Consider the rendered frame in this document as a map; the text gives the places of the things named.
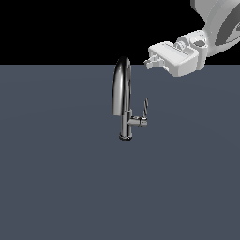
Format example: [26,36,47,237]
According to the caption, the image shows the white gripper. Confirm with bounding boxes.
[142,41,208,78]

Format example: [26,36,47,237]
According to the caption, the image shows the chrome gooseneck faucet spout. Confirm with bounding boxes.
[111,55,134,142]

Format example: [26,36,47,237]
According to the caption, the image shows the chrome faucet lever handle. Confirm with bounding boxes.
[127,97,150,128]

